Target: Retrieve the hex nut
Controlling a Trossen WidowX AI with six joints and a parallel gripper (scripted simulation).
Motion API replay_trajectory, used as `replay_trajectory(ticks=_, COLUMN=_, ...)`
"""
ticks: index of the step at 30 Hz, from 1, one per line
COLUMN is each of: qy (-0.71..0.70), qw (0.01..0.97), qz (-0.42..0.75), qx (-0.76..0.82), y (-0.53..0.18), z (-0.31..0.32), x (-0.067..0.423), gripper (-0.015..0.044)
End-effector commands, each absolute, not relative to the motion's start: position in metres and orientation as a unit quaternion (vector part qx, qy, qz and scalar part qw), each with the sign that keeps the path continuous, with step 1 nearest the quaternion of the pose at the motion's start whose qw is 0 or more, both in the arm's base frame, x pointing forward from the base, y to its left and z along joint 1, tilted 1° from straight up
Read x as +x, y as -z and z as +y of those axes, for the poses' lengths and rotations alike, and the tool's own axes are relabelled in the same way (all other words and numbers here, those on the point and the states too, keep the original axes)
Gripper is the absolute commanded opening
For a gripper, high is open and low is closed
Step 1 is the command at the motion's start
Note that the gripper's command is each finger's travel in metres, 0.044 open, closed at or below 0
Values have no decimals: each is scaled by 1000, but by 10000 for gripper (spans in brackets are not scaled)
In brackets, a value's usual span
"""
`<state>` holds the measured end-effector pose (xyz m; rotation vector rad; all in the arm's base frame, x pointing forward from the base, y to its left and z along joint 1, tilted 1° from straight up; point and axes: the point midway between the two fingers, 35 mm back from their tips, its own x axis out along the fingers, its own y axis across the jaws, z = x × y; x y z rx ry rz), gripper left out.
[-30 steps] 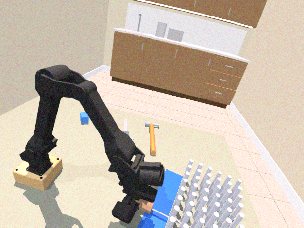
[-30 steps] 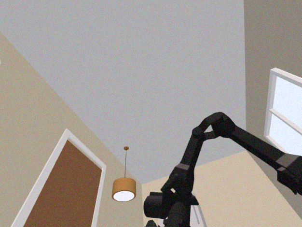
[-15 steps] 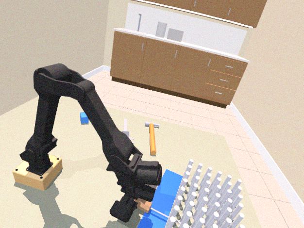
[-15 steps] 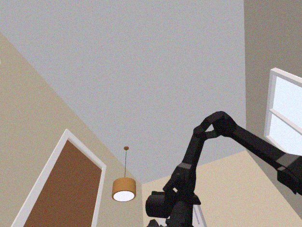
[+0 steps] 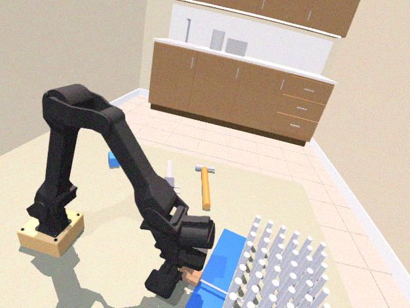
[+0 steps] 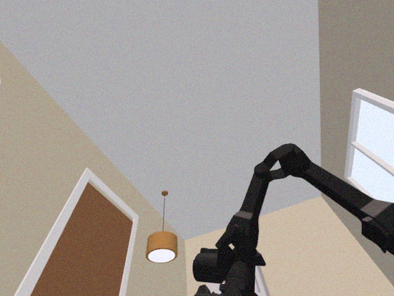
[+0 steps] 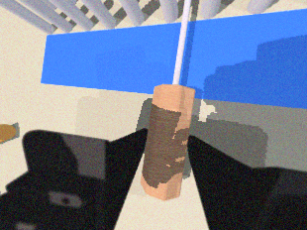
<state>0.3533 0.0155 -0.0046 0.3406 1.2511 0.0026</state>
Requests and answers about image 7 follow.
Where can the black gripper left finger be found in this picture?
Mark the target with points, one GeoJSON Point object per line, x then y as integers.
{"type": "Point", "coordinates": [112, 164]}

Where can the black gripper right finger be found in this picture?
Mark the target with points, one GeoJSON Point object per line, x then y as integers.
{"type": "Point", "coordinates": [235, 196]}

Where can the blue flat strip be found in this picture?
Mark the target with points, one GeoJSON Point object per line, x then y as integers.
{"type": "Point", "coordinates": [256, 59]}

